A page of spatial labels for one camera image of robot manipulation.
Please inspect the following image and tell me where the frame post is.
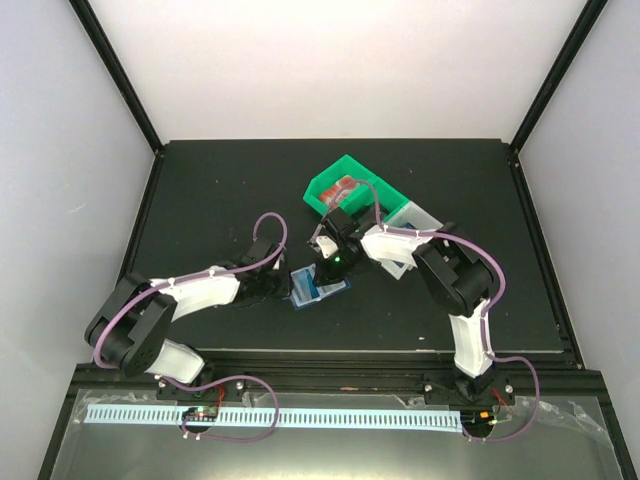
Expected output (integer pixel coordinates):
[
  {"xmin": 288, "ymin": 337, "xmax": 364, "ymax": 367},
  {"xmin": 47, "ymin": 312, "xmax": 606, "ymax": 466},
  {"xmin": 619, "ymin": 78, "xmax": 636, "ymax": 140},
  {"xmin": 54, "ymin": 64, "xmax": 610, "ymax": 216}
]
[
  {"xmin": 69, "ymin": 0, "xmax": 164, "ymax": 155},
  {"xmin": 510, "ymin": 0, "xmax": 608, "ymax": 154}
]

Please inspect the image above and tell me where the right frame post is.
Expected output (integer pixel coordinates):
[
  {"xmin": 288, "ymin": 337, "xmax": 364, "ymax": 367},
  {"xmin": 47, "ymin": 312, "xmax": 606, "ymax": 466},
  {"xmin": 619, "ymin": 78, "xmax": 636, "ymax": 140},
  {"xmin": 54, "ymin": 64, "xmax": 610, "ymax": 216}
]
[{"xmin": 510, "ymin": 0, "xmax": 608, "ymax": 154}]

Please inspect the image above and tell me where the blue leather card holder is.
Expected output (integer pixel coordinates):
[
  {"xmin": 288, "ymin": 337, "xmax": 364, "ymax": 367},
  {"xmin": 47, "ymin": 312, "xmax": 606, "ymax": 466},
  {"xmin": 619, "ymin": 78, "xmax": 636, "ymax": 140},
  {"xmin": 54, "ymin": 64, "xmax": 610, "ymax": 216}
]
[{"xmin": 285, "ymin": 264, "xmax": 352, "ymax": 312}]

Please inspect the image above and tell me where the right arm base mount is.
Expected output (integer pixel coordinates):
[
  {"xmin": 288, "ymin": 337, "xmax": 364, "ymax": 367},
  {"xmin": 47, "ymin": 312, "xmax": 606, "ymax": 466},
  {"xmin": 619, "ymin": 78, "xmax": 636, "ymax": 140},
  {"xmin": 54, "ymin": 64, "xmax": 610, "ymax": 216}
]
[{"xmin": 421, "ymin": 369, "xmax": 515, "ymax": 408}]

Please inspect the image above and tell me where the black aluminium frame rail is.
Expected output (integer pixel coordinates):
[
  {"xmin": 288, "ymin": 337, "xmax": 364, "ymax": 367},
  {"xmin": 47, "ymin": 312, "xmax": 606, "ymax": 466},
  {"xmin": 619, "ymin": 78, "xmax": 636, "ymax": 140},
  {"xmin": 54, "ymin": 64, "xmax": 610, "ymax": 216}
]
[{"xmin": 72, "ymin": 351, "xmax": 607, "ymax": 397}]

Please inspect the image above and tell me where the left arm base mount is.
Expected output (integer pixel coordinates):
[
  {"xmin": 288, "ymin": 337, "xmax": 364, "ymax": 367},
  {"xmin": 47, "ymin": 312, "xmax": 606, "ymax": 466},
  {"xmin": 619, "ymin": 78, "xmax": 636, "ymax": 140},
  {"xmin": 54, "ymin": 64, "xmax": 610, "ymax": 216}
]
[{"xmin": 156, "ymin": 366, "xmax": 247, "ymax": 404}]

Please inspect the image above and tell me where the green plastic bin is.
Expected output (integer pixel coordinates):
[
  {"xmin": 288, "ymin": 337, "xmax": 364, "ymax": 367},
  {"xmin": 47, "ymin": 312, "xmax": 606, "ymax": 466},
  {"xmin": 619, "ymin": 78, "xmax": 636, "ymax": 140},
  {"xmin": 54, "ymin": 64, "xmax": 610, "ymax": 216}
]
[
  {"xmin": 303, "ymin": 154, "xmax": 377, "ymax": 215},
  {"xmin": 355, "ymin": 177, "xmax": 409, "ymax": 222}
]

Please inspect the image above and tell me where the green plastic bin left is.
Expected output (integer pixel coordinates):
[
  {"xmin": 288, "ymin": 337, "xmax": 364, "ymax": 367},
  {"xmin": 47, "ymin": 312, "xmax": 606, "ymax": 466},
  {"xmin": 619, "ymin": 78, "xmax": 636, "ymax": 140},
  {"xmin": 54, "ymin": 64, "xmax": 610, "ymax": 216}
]
[{"xmin": 303, "ymin": 154, "xmax": 377, "ymax": 215}]

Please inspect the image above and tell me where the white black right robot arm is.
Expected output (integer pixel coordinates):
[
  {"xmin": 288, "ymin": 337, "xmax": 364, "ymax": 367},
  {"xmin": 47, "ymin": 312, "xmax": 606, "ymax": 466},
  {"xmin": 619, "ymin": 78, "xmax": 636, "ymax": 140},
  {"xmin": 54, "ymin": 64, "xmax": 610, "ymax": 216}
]
[{"xmin": 310, "ymin": 208, "xmax": 506, "ymax": 403}]

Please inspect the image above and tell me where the red white card stack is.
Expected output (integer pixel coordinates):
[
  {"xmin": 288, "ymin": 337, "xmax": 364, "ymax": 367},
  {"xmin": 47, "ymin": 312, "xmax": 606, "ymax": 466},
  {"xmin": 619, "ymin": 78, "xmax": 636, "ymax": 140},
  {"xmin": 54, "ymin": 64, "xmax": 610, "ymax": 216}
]
[{"xmin": 319, "ymin": 175, "xmax": 358, "ymax": 208}]

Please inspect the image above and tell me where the left frame post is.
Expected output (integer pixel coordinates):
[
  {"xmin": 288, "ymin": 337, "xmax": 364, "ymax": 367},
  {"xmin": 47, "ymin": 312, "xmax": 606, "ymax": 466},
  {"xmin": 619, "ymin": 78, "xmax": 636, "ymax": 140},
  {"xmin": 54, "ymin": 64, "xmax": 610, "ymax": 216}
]
[{"xmin": 69, "ymin": 0, "xmax": 164, "ymax": 155}]

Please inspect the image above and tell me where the white slotted cable duct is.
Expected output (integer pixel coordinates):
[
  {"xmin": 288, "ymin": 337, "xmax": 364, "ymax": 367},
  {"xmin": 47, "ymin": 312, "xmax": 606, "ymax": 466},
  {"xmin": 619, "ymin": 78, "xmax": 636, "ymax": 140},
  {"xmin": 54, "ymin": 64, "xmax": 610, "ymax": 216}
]
[{"xmin": 84, "ymin": 404, "xmax": 462, "ymax": 433}]

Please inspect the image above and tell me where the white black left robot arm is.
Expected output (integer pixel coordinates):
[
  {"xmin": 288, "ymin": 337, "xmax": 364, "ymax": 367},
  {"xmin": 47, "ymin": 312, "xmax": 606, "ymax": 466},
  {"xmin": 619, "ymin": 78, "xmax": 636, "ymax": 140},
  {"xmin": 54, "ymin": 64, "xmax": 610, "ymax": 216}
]
[{"xmin": 84, "ymin": 238, "xmax": 291, "ymax": 399}]

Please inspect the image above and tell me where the blue card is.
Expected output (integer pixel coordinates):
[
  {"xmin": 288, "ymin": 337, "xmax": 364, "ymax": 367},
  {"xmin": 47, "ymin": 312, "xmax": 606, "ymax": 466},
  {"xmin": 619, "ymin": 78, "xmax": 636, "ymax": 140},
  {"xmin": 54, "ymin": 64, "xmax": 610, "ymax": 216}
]
[{"xmin": 292, "ymin": 269, "xmax": 346, "ymax": 304}]

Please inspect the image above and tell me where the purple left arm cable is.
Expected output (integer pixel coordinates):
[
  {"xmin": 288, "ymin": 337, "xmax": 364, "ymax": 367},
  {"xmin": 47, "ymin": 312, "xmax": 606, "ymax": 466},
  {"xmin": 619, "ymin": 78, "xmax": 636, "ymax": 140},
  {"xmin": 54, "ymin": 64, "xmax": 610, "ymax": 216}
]
[{"xmin": 92, "ymin": 211, "xmax": 290, "ymax": 444}]

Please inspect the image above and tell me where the clear plastic bin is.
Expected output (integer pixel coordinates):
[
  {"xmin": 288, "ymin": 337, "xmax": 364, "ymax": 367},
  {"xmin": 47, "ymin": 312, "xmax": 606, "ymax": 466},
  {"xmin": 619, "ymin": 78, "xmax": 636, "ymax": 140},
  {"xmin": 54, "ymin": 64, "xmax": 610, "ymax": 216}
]
[{"xmin": 381, "ymin": 201, "xmax": 443, "ymax": 280}]

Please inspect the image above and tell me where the green plastic bin middle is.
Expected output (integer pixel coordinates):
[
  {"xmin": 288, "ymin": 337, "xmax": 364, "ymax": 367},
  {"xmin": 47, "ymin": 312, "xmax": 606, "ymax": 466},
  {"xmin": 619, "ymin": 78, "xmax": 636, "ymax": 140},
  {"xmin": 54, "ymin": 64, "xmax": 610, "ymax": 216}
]
[{"xmin": 355, "ymin": 177, "xmax": 409, "ymax": 222}]

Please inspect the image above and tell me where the small circuit board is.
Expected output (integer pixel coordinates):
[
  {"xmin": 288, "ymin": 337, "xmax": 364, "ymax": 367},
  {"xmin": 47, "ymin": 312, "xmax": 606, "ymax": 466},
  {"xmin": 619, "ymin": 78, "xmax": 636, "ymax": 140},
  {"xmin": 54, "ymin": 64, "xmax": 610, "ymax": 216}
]
[{"xmin": 182, "ymin": 406, "xmax": 219, "ymax": 422}]

